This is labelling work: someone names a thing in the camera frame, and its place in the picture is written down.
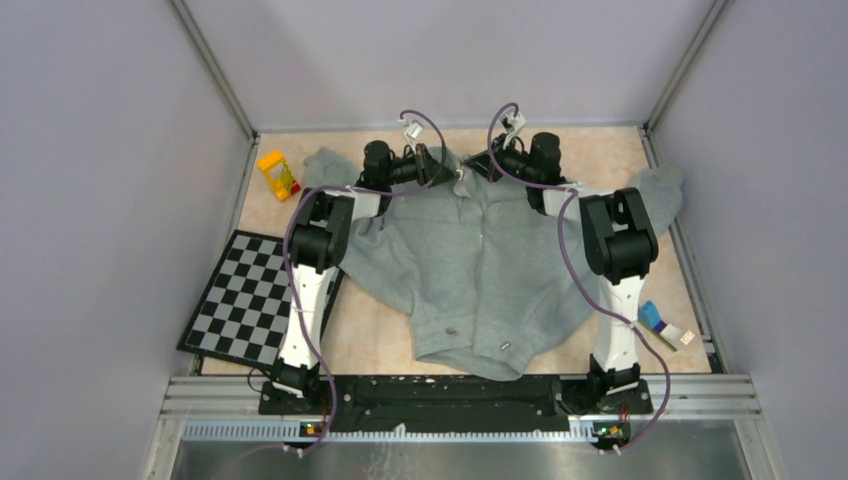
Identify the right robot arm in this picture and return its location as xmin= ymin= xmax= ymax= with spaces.
xmin=462 ymin=132 xmax=659 ymax=412

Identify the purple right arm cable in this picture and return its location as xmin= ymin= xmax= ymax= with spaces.
xmin=486 ymin=102 xmax=672 ymax=457

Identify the aluminium front rail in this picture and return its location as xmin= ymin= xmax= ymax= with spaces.
xmin=160 ymin=374 xmax=763 ymax=445

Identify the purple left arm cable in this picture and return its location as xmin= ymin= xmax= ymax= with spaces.
xmin=282 ymin=109 xmax=448 ymax=458

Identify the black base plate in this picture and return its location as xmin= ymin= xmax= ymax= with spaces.
xmin=258 ymin=375 xmax=654 ymax=434

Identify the grey zip-up jacket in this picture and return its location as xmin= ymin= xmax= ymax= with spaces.
xmin=304 ymin=145 xmax=686 ymax=383

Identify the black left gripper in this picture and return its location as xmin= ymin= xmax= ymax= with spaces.
xmin=383 ymin=143 xmax=459 ymax=189

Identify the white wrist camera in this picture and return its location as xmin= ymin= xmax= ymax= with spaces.
xmin=501 ymin=112 xmax=526 ymax=144
xmin=399 ymin=117 xmax=424 ymax=148

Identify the white small card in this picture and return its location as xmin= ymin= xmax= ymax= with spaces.
xmin=658 ymin=324 xmax=696 ymax=351

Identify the yellow toy block frame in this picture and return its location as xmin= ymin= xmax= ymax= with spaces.
xmin=257 ymin=150 xmax=301 ymax=201

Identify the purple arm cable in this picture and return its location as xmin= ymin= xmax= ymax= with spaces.
xmin=282 ymin=109 xmax=448 ymax=458
xmin=486 ymin=102 xmax=672 ymax=457

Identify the black white checkerboard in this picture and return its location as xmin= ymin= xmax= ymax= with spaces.
xmin=176 ymin=229 xmax=347 ymax=372

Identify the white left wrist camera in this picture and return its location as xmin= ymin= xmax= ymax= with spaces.
xmin=399 ymin=117 xmax=424 ymax=148

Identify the blue toy block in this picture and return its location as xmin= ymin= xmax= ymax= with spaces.
xmin=638 ymin=301 xmax=667 ymax=334

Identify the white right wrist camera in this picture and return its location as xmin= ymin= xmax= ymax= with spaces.
xmin=501 ymin=112 xmax=526 ymax=144

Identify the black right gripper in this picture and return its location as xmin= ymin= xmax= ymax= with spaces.
xmin=464 ymin=134 xmax=538 ymax=184

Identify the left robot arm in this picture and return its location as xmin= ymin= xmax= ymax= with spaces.
xmin=270 ymin=141 xmax=455 ymax=414

